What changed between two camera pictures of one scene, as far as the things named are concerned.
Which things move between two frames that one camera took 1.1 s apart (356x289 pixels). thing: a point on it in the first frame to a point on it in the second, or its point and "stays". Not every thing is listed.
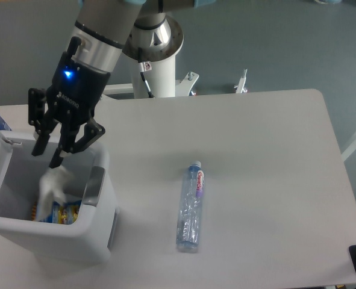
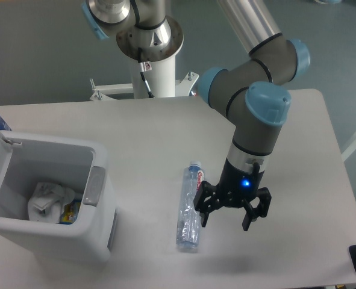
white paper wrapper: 55,185 to 48,201
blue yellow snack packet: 63,214 stays
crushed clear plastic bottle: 190,217 stays
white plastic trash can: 13,176 stays
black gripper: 71,101 to 237,187
